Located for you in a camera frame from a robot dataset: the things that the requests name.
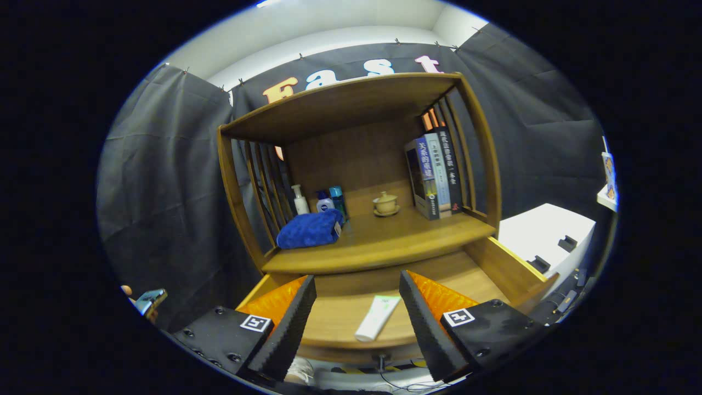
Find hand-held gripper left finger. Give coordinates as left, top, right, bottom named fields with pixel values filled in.
left=170, top=274, right=318, bottom=383

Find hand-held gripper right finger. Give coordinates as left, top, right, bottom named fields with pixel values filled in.
left=399, top=270, right=549, bottom=383

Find white cream tube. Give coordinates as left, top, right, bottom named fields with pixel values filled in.
left=354, top=295, right=403, bottom=343

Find wooden drawer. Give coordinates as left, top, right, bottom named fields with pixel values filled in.
left=236, top=236, right=560, bottom=365

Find wooden countertop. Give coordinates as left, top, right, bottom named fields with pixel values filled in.
left=262, top=206, right=497, bottom=275

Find wooden cabinet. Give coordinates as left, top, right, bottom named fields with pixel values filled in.
left=217, top=72, right=502, bottom=275

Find white shoe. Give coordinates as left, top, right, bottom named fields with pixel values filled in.
left=285, top=357, right=316, bottom=386

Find blue folded towel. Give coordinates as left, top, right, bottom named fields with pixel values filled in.
left=276, top=209, right=345, bottom=250

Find white pump bottle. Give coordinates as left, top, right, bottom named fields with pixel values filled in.
left=291, top=184, right=310, bottom=216

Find beige lidded teacup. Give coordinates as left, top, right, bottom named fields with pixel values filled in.
left=373, top=191, right=400, bottom=217

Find teal bottle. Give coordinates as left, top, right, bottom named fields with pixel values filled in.
left=329, top=186, right=349, bottom=222

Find thick blue-spine book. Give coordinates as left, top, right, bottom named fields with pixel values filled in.
left=405, top=136, right=441, bottom=221

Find black electronic device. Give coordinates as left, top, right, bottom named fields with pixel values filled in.
left=548, top=269, right=596, bottom=324

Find pale-spine book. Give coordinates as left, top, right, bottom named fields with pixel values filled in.
left=425, top=132, right=453, bottom=218

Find black-spine book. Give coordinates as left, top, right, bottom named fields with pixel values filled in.
left=436, top=127, right=464, bottom=215

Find patterned cup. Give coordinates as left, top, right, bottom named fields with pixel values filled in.
left=602, top=152, right=618, bottom=201

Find black floor cables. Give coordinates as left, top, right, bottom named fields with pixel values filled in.
left=378, top=365, right=467, bottom=393

